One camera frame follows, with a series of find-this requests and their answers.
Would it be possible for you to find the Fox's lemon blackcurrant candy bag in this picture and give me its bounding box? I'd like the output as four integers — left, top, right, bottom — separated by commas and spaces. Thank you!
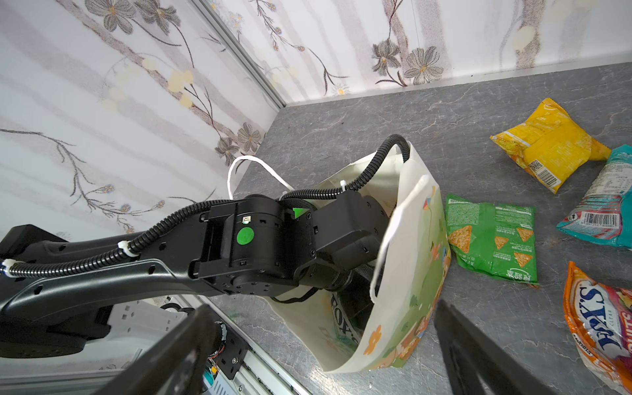
563, 262, 631, 394

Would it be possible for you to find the white paper shopping bag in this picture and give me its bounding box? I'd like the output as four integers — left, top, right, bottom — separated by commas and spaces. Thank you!
267, 148, 451, 374

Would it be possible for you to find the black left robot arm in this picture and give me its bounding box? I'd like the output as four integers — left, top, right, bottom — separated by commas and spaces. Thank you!
1, 191, 389, 359

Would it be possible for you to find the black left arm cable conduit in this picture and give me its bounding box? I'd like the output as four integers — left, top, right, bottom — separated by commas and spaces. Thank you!
0, 134, 411, 278

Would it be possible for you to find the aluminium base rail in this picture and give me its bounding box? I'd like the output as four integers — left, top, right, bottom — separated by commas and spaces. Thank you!
1, 296, 308, 394

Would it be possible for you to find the green chips bag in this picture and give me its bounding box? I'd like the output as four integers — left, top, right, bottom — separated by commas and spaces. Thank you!
445, 194, 539, 287

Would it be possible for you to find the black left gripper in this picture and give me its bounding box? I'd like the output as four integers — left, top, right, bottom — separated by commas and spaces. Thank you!
335, 276, 374, 326

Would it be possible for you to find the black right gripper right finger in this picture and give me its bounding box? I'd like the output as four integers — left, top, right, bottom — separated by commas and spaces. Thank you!
434, 301, 554, 394

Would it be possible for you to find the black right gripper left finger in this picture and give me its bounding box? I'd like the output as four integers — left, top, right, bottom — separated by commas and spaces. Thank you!
97, 304, 222, 395

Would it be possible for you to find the teal candy bag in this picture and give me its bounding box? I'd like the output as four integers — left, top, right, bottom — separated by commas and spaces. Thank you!
556, 145, 631, 250

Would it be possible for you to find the yellow snack packet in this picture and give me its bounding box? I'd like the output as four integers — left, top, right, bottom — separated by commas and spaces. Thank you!
490, 98, 612, 194

